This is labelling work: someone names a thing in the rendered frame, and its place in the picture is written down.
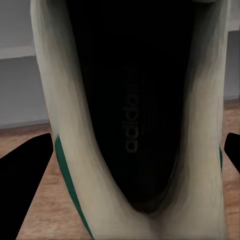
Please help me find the gym shoe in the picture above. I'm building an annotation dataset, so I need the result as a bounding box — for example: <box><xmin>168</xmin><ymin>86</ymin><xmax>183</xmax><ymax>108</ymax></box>
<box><xmin>30</xmin><ymin>0</ymin><xmax>231</xmax><ymax>240</ymax></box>

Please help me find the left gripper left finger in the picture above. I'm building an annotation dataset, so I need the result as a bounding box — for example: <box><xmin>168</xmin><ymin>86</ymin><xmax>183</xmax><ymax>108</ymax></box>
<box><xmin>0</xmin><ymin>133</ymin><xmax>54</xmax><ymax>240</ymax></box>

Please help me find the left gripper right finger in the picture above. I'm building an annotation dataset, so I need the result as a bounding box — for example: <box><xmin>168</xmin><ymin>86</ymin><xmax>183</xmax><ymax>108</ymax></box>
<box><xmin>224</xmin><ymin>133</ymin><xmax>240</xmax><ymax>173</ymax></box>

